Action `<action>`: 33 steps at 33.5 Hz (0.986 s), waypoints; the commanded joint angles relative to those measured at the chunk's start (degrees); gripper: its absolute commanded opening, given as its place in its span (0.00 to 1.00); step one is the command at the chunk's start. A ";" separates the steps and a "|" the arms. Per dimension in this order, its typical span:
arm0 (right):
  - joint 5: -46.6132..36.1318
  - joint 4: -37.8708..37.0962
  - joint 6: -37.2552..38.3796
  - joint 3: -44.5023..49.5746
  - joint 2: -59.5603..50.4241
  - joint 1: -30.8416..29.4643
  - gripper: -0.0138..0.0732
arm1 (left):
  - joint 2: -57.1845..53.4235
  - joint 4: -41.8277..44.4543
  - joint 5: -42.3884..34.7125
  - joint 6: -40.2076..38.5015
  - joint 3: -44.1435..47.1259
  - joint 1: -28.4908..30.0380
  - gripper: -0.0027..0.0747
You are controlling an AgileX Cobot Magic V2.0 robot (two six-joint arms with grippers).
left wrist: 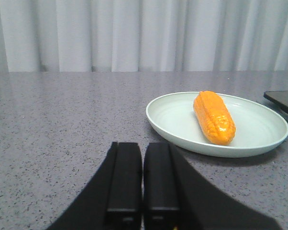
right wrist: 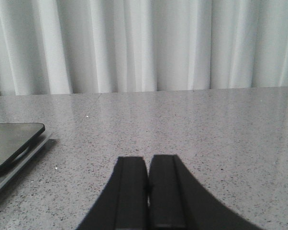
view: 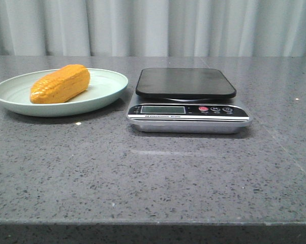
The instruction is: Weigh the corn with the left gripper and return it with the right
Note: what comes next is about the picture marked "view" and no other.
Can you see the orange toy corn cob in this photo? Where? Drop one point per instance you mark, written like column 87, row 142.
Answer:
column 61, row 85

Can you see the silver digital kitchen scale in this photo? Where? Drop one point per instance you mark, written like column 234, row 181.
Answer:
column 186, row 100

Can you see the pale green round plate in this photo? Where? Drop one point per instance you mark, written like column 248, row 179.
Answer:
column 104, row 88

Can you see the white pleated curtain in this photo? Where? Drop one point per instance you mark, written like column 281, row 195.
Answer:
column 153, row 28

